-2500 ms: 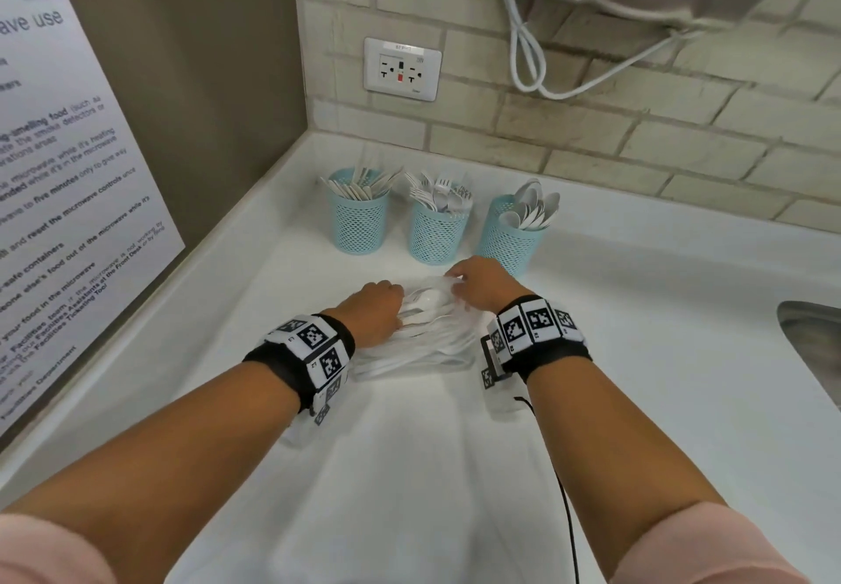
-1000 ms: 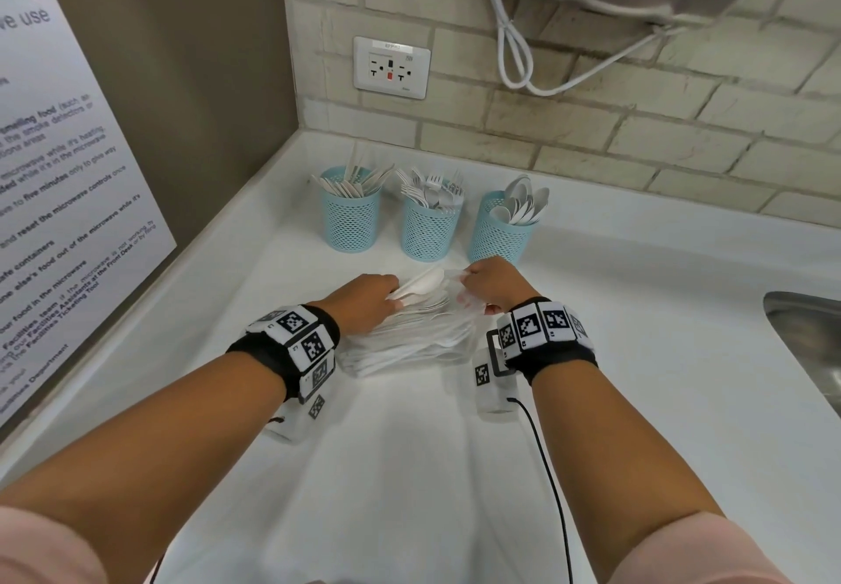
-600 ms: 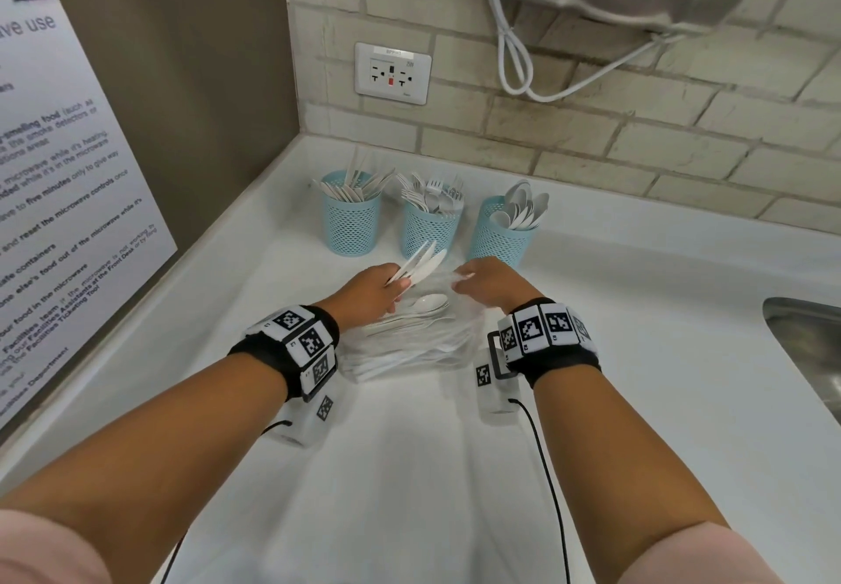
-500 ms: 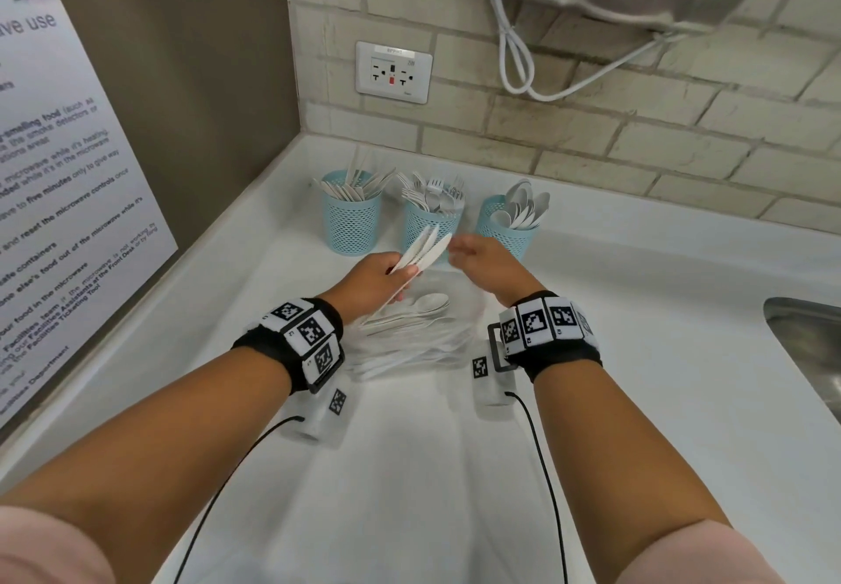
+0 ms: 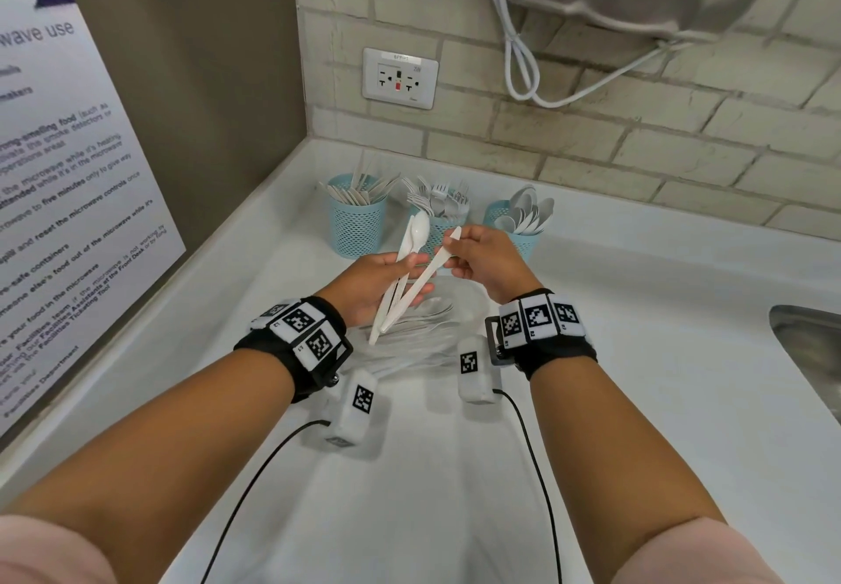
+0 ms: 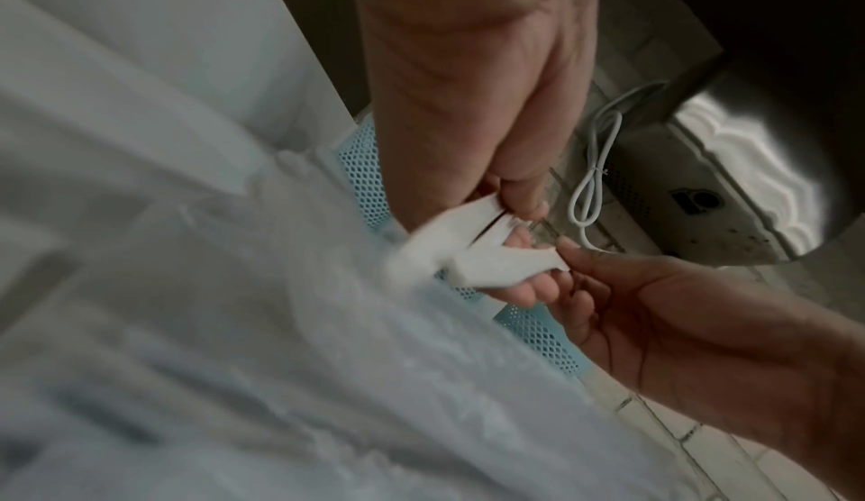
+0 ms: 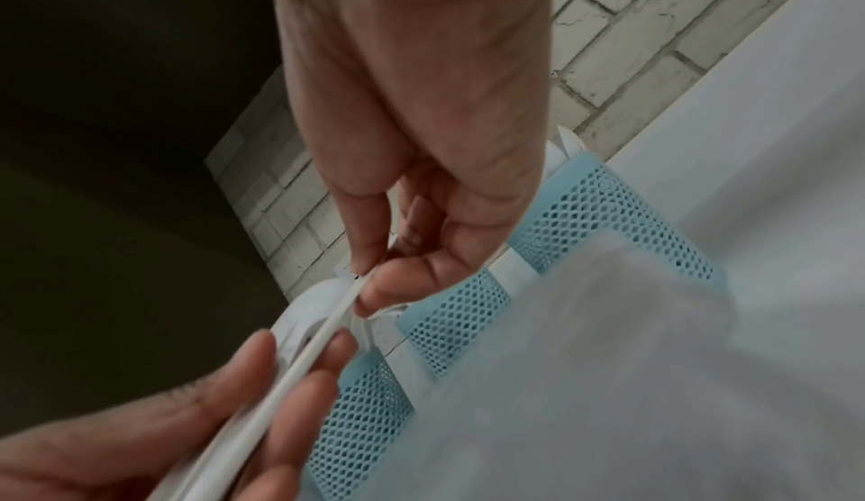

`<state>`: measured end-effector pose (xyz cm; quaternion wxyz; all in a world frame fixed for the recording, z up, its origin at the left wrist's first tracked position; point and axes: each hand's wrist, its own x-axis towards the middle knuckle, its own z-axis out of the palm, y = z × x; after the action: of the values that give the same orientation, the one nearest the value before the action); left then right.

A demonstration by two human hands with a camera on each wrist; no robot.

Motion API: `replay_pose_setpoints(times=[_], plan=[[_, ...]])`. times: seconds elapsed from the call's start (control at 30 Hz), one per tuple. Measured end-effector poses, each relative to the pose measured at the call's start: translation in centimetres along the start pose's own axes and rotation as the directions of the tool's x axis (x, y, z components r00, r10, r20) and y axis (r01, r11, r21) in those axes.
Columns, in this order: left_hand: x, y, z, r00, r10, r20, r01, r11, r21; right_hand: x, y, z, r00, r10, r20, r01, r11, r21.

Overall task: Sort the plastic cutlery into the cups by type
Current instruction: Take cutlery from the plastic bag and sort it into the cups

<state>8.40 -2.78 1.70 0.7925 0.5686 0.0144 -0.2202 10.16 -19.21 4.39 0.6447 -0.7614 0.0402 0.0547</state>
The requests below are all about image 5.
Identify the black right wrist band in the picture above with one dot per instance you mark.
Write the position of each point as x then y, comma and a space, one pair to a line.
558, 360

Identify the dark sink basin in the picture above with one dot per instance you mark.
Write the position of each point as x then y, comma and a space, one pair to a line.
811, 347

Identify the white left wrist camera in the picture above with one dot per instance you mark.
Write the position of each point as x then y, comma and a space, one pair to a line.
348, 429

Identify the white wall power outlet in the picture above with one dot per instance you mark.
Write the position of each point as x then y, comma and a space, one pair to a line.
401, 77

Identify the clear plastic bag of cutlery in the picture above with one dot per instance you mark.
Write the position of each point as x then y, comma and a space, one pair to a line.
447, 321

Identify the black wrist band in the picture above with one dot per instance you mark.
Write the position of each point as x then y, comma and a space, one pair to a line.
558, 360
263, 347

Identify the white printed notice poster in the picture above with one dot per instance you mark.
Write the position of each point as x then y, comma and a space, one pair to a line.
52, 209

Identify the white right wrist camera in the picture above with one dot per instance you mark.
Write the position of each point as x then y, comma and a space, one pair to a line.
478, 390

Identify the person's right forearm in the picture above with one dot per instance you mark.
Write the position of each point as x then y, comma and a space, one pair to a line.
611, 459

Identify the person's pink right sleeve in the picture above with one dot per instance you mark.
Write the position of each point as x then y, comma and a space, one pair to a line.
696, 557

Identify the person's pink left sleeve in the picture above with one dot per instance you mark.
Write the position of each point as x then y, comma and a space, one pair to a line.
46, 554

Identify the bunch of white plastic knives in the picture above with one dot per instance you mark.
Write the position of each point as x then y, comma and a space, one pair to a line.
358, 194

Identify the person's left hand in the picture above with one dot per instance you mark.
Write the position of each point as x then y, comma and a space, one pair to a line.
361, 284

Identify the person's left forearm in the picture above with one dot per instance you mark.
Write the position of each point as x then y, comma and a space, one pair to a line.
151, 465

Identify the person's right hand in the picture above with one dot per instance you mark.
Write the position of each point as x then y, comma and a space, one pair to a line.
499, 261

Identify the person's pink sleeve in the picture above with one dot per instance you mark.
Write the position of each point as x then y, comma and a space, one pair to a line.
46, 554
696, 557

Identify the black left wrist band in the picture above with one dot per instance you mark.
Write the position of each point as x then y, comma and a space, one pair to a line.
263, 347

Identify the white cutlery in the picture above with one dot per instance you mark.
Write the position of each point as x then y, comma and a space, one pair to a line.
433, 261

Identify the teal mesh cup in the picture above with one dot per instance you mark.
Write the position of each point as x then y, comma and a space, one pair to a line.
443, 235
358, 229
529, 245

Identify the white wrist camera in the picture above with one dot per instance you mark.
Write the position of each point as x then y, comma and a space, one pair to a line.
348, 429
478, 390

